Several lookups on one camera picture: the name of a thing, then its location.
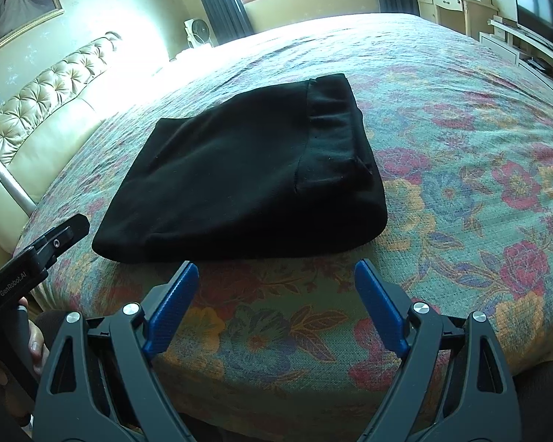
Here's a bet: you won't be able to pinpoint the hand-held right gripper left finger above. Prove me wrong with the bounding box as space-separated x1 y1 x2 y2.
32 260 200 442

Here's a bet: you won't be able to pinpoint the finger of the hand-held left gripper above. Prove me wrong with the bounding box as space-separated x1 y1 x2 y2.
30 214 91 269

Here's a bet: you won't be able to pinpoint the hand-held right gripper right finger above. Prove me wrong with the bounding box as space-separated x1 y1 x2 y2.
354 258 522 442

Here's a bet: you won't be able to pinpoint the black pants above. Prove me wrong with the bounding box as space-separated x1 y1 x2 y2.
92 73 389 265

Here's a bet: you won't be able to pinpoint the person's left hand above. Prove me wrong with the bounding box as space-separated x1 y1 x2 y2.
17 297 51 376

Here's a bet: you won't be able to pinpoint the cream tufted headboard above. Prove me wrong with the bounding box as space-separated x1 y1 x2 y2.
0 31 126 281

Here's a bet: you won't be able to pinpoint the floral bedspread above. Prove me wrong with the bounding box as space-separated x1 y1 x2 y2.
14 11 553 427

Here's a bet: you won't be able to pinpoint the white fan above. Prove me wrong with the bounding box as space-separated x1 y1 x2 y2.
183 18 214 50

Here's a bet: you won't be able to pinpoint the white television cabinet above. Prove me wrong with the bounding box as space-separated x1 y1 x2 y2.
478 17 553 104

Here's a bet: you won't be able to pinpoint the cream vanity dresser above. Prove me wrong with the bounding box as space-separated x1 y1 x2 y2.
413 0 499 41

